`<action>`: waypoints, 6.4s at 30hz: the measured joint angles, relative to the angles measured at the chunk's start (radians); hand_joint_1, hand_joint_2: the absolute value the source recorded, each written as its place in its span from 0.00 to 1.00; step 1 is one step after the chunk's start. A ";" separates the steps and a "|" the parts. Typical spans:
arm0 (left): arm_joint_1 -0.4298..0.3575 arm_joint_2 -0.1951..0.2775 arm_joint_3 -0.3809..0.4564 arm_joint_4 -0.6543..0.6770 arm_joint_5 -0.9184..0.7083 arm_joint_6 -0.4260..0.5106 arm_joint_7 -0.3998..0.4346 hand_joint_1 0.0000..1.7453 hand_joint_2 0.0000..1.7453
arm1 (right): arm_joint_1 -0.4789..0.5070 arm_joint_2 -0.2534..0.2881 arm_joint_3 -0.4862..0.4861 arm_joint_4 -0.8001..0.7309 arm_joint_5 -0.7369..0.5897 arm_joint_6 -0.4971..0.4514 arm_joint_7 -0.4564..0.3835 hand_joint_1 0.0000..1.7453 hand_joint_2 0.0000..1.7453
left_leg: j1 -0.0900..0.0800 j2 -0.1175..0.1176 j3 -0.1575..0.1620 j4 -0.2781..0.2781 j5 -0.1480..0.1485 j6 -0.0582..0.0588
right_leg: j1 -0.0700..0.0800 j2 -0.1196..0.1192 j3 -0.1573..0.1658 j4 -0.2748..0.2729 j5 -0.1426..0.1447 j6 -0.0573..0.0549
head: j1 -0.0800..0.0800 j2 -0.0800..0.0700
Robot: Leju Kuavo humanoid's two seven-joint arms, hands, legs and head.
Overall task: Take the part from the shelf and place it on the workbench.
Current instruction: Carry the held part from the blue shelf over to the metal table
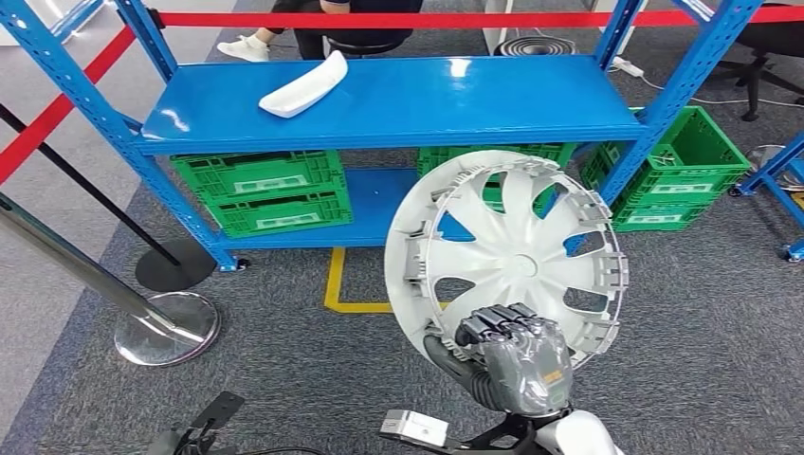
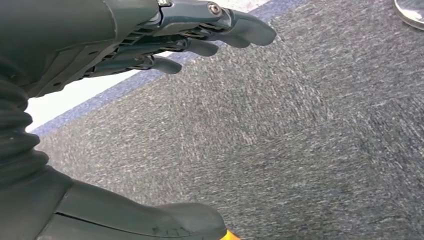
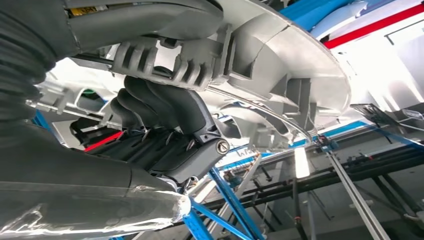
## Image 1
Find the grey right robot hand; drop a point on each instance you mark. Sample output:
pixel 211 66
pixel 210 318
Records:
pixel 527 364

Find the chrome stanchion post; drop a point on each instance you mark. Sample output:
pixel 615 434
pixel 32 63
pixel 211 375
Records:
pixel 169 329

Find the black stanchion post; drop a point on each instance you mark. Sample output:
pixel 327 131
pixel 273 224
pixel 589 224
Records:
pixel 176 267
pixel 156 19

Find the black round stool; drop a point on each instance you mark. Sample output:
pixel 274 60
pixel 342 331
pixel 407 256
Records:
pixel 364 47
pixel 534 47

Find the white elongated plastic part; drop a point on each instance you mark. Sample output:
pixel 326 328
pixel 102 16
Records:
pixel 301 91

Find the silver plastic wheel hubcap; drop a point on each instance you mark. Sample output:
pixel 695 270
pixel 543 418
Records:
pixel 521 264

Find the white power strip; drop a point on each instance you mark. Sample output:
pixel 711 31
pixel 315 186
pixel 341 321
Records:
pixel 628 67

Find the round chrome stand base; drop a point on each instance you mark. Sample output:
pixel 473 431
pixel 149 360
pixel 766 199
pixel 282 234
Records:
pixel 763 157

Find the person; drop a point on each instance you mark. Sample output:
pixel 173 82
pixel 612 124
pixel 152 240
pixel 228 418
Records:
pixel 248 49

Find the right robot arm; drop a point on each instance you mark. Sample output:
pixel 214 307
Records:
pixel 584 439

